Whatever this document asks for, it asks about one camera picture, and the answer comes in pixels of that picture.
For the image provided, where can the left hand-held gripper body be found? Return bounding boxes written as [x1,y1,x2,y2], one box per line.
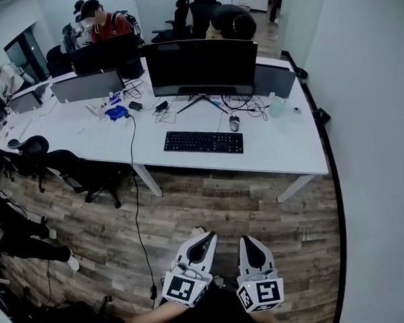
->
[159,254,217,310]

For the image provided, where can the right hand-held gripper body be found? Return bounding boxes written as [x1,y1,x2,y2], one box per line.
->
[235,266,286,315]

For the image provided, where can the black keyboard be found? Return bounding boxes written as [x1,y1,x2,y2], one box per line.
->
[162,126,245,158]

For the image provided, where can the person's left forearm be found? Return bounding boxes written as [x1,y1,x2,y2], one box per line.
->
[127,297,198,323]

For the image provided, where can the person's right forearm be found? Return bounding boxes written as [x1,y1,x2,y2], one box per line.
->
[249,307,286,323]

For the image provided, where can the person's black clothing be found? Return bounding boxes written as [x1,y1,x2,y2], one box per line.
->
[103,281,265,323]

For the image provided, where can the white desk leg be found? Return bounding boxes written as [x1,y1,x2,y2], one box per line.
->
[276,174,317,204]
[132,163,165,200]

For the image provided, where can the black mesh office chair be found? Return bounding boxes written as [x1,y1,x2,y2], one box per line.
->
[6,130,125,215]

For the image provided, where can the blue cloth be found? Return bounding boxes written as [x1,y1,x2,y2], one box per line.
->
[104,104,130,123]

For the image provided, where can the large black monitor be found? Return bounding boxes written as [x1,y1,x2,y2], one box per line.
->
[144,36,262,119]

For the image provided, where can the black cabinet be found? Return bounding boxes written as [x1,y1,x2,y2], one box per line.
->
[2,24,52,85]

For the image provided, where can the long black power cable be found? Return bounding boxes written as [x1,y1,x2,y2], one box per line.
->
[124,111,159,311]

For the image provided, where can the thin black tangled cable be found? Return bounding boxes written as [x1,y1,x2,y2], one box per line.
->
[151,106,179,125]

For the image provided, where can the black cable bundle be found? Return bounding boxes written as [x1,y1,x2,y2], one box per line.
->
[221,92,272,124]

